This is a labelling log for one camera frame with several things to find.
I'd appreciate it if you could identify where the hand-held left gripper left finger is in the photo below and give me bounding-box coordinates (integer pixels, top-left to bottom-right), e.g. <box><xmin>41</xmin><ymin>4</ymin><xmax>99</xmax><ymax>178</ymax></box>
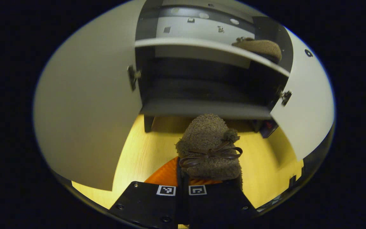
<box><xmin>108</xmin><ymin>156</ymin><xmax>183</xmax><ymax>229</ymax></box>

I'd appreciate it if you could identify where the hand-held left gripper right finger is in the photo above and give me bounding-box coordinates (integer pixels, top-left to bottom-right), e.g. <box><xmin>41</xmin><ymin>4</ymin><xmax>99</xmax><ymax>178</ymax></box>
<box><xmin>183</xmin><ymin>173</ymin><xmax>258</xmax><ymax>228</ymax></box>

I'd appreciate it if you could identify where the brown fuzzy shoe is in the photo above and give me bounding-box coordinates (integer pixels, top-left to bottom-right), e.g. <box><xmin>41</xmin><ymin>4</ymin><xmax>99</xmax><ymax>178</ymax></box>
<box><xmin>175</xmin><ymin>114</ymin><xmax>244</xmax><ymax>188</ymax></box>
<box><xmin>232</xmin><ymin>37</ymin><xmax>282</xmax><ymax>62</ymax></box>

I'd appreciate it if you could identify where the metal door hinge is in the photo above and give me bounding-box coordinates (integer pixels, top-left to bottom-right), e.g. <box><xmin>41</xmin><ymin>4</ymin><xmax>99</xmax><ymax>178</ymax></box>
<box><xmin>127</xmin><ymin>65</ymin><xmax>141</xmax><ymax>92</ymax></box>
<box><xmin>277</xmin><ymin>89</ymin><xmax>293</xmax><ymax>107</ymax></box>

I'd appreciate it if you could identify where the small dark box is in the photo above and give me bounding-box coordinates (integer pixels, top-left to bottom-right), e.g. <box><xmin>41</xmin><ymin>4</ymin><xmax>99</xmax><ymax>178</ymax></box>
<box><xmin>261</xmin><ymin>120</ymin><xmax>279</xmax><ymax>139</ymax></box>

